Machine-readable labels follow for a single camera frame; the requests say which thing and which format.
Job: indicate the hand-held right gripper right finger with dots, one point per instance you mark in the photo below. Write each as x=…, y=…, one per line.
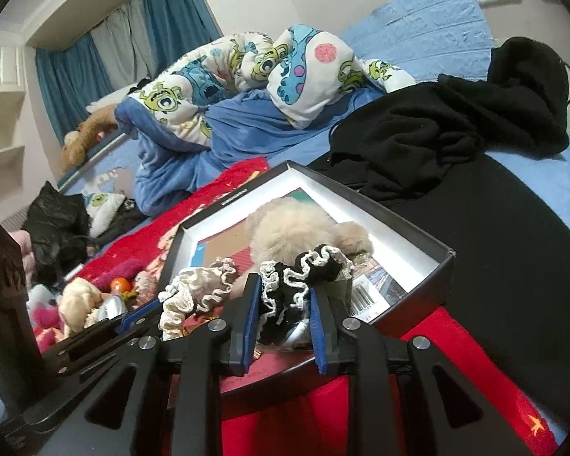
x=319, y=337

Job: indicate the white curtain pelmet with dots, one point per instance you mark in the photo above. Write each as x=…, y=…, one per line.
x=99, y=4

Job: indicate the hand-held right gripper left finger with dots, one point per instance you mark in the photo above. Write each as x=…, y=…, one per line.
x=249, y=325

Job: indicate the cartoon printed quilt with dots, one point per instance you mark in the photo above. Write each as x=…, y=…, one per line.
x=209, y=76

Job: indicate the brown teddy bear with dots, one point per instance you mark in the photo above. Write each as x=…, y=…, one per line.
x=90, y=128

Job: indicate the dark cloth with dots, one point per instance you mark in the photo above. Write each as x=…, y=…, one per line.
x=123, y=221

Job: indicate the large black cloth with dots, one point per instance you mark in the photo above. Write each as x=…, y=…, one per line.
x=503, y=256

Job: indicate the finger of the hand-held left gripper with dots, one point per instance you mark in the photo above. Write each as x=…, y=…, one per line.
x=135, y=317

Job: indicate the black box with white inside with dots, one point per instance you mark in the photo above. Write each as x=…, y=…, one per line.
x=399, y=242

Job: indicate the blue curtain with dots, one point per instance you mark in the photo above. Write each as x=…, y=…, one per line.
x=180, y=23
x=71, y=85

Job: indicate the pink plush toy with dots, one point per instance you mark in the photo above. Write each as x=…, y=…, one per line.
x=45, y=318

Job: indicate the red printed blanket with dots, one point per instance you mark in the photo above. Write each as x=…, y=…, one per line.
x=456, y=342

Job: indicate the cream plush doll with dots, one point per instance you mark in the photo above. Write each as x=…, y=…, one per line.
x=78, y=301

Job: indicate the black garment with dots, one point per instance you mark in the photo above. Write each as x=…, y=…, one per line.
x=456, y=128

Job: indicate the small orange fruit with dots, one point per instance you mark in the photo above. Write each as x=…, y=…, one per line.
x=119, y=285

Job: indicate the black scrunchie with white trim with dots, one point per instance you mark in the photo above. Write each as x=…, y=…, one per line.
x=278, y=313

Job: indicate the blue foam wall panel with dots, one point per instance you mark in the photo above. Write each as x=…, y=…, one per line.
x=422, y=23

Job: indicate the fluffy cream plush toy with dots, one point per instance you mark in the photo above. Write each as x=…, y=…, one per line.
x=285, y=228

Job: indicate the grey curtain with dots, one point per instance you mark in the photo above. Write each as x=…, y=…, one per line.
x=123, y=42

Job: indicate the small cartoon pillow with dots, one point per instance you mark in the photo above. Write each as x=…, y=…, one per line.
x=99, y=209

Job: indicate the black plastic bag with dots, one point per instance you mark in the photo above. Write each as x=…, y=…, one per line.
x=57, y=218

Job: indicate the cream ruffled scrunchie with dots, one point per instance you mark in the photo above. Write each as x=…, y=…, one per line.
x=194, y=289

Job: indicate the pink fuzzy toy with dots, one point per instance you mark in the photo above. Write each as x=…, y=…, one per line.
x=118, y=270

